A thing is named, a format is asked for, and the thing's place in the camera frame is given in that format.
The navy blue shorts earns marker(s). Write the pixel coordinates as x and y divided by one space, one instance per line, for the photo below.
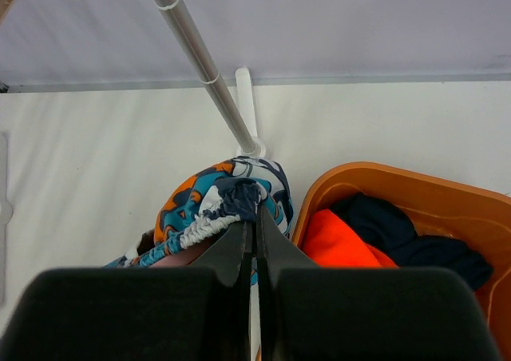
387 228

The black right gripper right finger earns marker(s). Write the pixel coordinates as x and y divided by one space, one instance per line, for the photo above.
313 313

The white clothes rack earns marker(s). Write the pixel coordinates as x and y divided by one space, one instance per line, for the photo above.
240 117

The patterned blue orange shorts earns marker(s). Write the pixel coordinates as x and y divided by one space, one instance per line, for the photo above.
207 203

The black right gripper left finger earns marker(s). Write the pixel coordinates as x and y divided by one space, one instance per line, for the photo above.
195 312

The orange plastic basket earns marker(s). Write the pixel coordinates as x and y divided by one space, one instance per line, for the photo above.
435 205

